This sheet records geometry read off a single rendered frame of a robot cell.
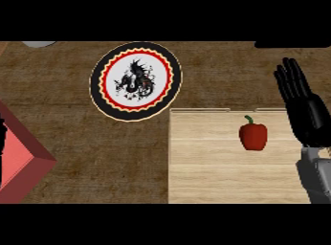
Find black appliance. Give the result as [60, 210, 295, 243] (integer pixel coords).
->
[253, 40, 331, 50]

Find red bell pepper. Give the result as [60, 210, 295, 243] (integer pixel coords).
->
[238, 115, 271, 151]

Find grey round object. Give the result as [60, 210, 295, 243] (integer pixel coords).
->
[20, 40, 58, 49]

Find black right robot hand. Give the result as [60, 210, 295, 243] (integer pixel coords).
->
[274, 56, 331, 148]

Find red square box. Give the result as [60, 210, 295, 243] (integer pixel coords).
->
[0, 85, 58, 205]

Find black-rimmed dragon plate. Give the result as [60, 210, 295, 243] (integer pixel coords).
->
[88, 41, 184, 123]

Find pale wooden tray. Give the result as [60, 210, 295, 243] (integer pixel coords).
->
[168, 107, 331, 205]

